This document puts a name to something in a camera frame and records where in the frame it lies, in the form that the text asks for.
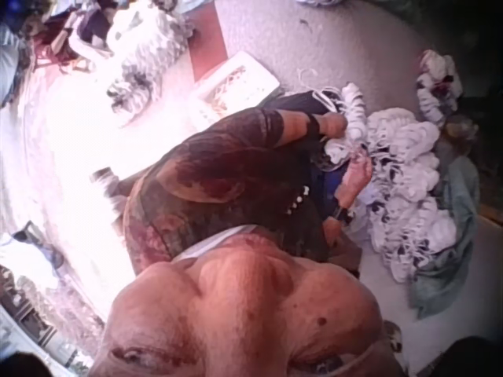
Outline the grey white patterned cloth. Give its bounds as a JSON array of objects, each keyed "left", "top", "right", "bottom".
[{"left": 105, "top": 5, "right": 193, "bottom": 113}]

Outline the pile of white dark clothes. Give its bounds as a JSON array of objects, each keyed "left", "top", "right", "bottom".
[{"left": 416, "top": 49, "right": 464, "bottom": 123}]

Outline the red mat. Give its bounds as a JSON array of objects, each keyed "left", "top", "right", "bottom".
[{"left": 187, "top": 3, "right": 229, "bottom": 82}]

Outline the teal cloth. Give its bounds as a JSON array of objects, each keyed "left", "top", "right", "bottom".
[{"left": 410, "top": 156, "right": 481, "bottom": 320}]

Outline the person's left hand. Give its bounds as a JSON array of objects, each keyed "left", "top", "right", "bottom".
[{"left": 320, "top": 112, "right": 349, "bottom": 137}]

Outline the blue garment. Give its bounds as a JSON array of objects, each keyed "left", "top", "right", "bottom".
[{"left": 314, "top": 167, "right": 349, "bottom": 215}]

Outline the heap of white hangers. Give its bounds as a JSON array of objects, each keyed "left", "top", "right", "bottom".
[{"left": 320, "top": 82, "right": 453, "bottom": 284}]

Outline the brown object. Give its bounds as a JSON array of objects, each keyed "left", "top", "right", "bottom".
[{"left": 442, "top": 114, "right": 481, "bottom": 158}]

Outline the person's right hand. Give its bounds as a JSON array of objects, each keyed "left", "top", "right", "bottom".
[{"left": 338, "top": 159, "right": 374, "bottom": 206}]

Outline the white laundry basket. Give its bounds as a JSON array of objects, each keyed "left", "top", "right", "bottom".
[{"left": 187, "top": 50, "right": 281, "bottom": 127}]

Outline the heap of mixed clothes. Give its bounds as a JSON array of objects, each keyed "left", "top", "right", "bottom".
[{"left": 0, "top": 0, "right": 130, "bottom": 79}]

